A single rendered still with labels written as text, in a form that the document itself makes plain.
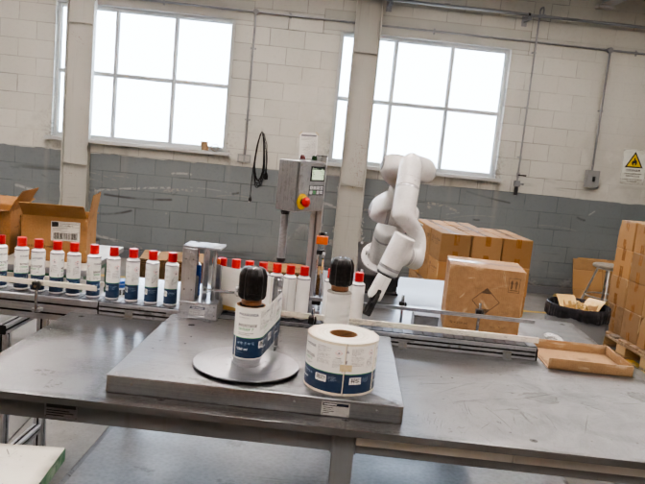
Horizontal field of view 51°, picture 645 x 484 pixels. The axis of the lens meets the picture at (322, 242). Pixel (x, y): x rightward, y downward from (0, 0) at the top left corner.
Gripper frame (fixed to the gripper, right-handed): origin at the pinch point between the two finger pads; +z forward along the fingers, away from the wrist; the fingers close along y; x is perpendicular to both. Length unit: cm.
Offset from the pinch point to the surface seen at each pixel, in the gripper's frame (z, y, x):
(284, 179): -31, -2, -50
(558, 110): -196, -572, 168
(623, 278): -52, -342, 231
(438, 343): -1.1, 5.4, 28.0
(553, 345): -17, -13, 73
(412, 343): 3.2, 4.9, 19.6
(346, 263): -17.4, 31.2, -17.0
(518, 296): -28, -17, 53
